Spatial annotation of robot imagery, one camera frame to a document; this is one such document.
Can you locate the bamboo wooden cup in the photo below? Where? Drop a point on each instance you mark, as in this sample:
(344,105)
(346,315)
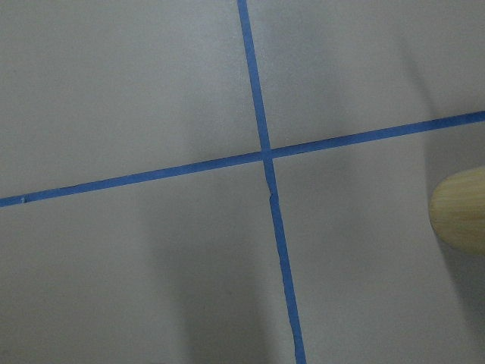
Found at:
(456,210)

